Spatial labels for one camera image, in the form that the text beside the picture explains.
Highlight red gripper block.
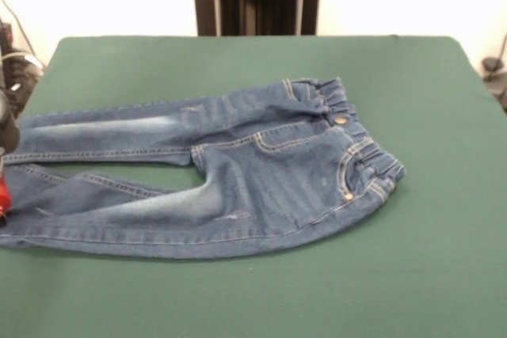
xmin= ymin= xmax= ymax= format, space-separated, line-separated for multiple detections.
xmin=0 ymin=177 xmax=12 ymax=230

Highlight blue denim jeans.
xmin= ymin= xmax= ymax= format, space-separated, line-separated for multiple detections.
xmin=0 ymin=75 xmax=408 ymax=262

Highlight dark green table cloth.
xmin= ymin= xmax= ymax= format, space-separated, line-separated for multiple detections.
xmin=0 ymin=36 xmax=507 ymax=338

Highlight black cable bundle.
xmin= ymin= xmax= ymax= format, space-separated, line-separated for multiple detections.
xmin=0 ymin=21 xmax=45 ymax=117

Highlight black cable with plug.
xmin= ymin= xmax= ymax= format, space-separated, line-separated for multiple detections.
xmin=481 ymin=32 xmax=507 ymax=113

